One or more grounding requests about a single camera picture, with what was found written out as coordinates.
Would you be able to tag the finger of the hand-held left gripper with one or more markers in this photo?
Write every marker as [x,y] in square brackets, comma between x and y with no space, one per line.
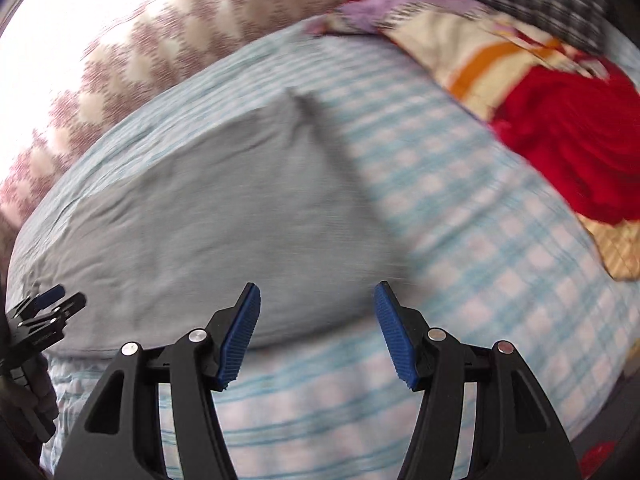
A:
[51,293]
[70,306]

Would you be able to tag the blue checked bed sheet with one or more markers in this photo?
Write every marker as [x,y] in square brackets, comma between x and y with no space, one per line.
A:
[475,280]

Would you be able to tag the red fuzzy blanket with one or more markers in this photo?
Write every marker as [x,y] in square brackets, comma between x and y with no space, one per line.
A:
[575,145]

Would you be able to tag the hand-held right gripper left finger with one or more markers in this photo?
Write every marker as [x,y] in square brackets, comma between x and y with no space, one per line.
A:
[240,332]

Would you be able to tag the colourful patchwork quilt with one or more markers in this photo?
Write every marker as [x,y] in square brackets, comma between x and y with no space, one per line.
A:
[475,55]

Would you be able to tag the grey towel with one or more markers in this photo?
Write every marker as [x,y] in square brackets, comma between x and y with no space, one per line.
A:
[210,230]

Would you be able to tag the patterned beige curtain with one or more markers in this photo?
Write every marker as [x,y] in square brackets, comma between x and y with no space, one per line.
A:
[165,40]

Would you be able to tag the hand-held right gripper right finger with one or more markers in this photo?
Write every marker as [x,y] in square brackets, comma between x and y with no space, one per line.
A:
[395,332]

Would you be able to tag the person's left hand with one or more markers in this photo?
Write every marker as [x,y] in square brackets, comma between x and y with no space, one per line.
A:
[47,390]

